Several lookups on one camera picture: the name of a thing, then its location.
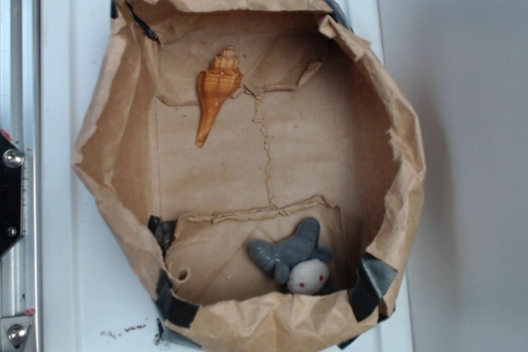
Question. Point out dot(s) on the brown paper bag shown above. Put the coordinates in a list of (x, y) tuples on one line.
[(317, 128)]

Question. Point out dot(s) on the grey plush mouse toy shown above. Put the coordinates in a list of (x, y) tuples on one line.
[(298, 262)]

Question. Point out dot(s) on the orange spiral conch shell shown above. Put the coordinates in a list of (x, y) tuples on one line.
[(215, 85)]

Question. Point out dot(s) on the aluminium frame rail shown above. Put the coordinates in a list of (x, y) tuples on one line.
[(20, 268)]

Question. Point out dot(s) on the white plastic tray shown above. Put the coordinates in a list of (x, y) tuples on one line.
[(93, 299)]

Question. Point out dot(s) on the black mounting bracket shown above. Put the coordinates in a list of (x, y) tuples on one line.
[(12, 167)]

